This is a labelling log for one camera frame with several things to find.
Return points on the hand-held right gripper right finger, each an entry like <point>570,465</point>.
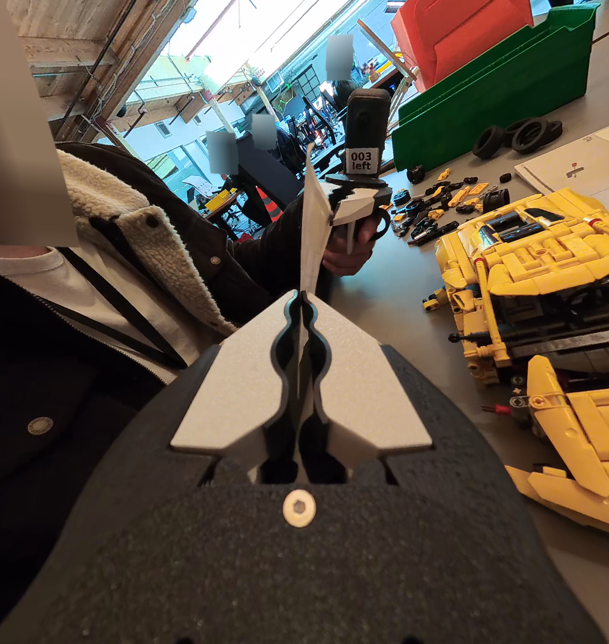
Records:
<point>369,397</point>

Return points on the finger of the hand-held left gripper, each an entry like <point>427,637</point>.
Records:
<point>333,191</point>
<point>359,206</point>

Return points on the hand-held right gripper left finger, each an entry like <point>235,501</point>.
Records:
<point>234,392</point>

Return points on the person's left forearm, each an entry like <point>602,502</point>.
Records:
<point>279,251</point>

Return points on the grey desk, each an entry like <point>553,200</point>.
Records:
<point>385,312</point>

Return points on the person's left hand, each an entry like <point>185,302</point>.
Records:
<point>344,261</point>

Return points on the black wheel rim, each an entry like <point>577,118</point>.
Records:
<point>401,197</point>

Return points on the small black wheel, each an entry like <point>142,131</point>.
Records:
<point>416,174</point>

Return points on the orange traffic cone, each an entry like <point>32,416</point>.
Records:
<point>270,206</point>

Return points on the black partition panel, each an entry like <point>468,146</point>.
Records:
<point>269,176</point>

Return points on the pile of black yellow parts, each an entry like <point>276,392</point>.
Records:
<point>445,206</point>

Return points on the small yellow black brick assembly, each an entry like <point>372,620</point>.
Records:
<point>435,299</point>

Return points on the green storage bin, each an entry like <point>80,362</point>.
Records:
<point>485,100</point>

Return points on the person's white shirt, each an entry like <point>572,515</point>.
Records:
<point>83,302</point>

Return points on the yellow brick car model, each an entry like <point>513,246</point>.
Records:
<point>536,281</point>

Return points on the person's fleece-lined jacket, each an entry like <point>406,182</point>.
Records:
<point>32,402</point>

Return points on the instruction booklet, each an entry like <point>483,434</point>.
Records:
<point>576,166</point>

